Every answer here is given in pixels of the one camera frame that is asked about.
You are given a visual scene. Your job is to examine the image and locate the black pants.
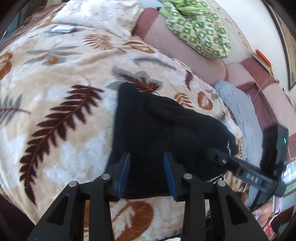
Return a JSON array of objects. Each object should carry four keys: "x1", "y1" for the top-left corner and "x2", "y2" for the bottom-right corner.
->
[{"x1": 108, "y1": 83, "x2": 238, "y2": 199}]

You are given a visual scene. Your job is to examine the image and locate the person's right hand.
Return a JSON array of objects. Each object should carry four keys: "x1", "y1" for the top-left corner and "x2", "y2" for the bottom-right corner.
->
[{"x1": 252, "y1": 200, "x2": 273, "y2": 228}]

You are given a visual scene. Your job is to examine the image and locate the pink maroon headboard cushion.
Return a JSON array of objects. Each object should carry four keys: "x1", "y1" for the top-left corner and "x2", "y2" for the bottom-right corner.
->
[{"x1": 132, "y1": 8, "x2": 295, "y2": 163}]

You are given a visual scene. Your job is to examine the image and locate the light blue folded cloth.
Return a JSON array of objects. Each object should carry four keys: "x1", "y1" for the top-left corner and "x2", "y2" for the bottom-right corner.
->
[{"x1": 214, "y1": 80, "x2": 266, "y2": 209}]

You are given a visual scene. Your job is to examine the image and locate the red orange book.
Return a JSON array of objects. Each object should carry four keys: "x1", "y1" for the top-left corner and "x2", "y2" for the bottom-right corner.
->
[{"x1": 252, "y1": 50, "x2": 274, "y2": 77}]

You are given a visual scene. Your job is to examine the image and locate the leaf pattern fleece blanket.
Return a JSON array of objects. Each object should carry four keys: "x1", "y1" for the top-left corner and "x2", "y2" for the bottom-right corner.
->
[{"x1": 0, "y1": 2, "x2": 246, "y2": 241}]

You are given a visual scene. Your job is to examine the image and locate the green white patterned cloth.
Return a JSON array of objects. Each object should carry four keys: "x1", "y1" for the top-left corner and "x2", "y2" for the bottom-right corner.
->
[{"x1": 159, "y1": 0, "x2": 231, "y2": 59}]

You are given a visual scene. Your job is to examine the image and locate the cream patterned pillow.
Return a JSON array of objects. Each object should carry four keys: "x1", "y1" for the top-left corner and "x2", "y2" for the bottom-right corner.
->
[{"x1": 52, "y1": 0, "x2": 144, "y2": 39}]

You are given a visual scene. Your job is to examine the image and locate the small white booklet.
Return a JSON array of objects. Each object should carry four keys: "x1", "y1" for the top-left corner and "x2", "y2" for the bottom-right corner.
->
[{"x1": 50, "y1": 25, "x2": 76, "y2": 33}]

